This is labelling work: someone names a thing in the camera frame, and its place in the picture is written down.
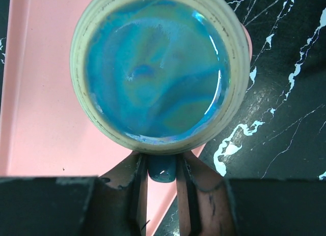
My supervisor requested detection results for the light blue mug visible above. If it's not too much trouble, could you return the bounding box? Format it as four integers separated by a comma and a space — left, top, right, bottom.
70, 0, 251, 183

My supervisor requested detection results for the pink tray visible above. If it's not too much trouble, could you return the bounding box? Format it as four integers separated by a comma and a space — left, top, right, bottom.
0, 0, 253, 236

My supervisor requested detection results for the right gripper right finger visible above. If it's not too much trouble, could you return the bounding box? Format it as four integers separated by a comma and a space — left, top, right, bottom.
176, 151, 325, 235

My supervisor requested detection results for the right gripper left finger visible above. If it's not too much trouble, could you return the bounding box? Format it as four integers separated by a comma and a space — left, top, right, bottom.
1, 152, 148, 235

